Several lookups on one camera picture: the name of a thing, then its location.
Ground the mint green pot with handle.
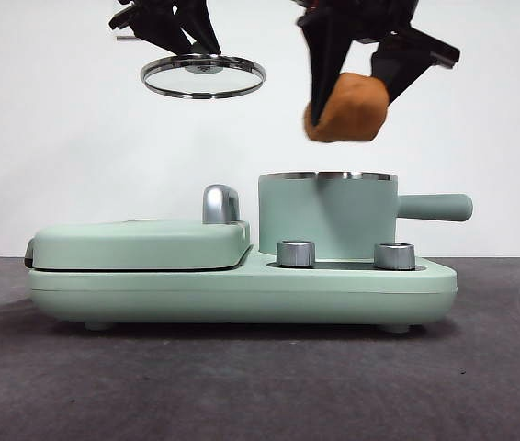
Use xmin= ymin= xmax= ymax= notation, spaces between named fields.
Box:
xmin=257 ymin=171 xmax=474 ymax=258

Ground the mint green breakfast machine base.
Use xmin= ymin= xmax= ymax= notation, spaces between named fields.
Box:
xmin=28 ymin=244 xmax=458 ymax=333

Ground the brown potato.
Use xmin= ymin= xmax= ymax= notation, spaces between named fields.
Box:
xmin=303 ymin=72 xmax=390 ymax=142

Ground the silver control knob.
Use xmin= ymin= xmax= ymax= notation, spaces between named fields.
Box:
xmin=373 ymin=242 xmax=416 ymax=271
xmin=276 ymin=239 xmax=317 ymax=268

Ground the glass lid with green knob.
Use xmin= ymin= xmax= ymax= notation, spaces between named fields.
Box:
xmin=140 ymin=43 xmax=266 ymax=100

